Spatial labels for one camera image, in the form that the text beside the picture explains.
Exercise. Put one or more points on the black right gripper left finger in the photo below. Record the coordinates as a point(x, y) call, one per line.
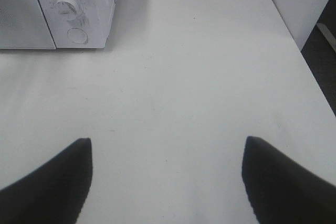
point(53, 193)

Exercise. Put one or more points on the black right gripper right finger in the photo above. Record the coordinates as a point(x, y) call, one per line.
point(282, 191)

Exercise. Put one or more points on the round white door-release button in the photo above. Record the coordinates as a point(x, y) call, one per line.
point(77, 36)

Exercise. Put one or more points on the white timer knob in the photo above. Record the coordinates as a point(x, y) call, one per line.
point(69, 10)

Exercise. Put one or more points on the white table leg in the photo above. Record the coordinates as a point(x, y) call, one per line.
point(328, 35)

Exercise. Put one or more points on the white microwave oven body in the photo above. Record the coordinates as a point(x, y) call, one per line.
point(96, 22)

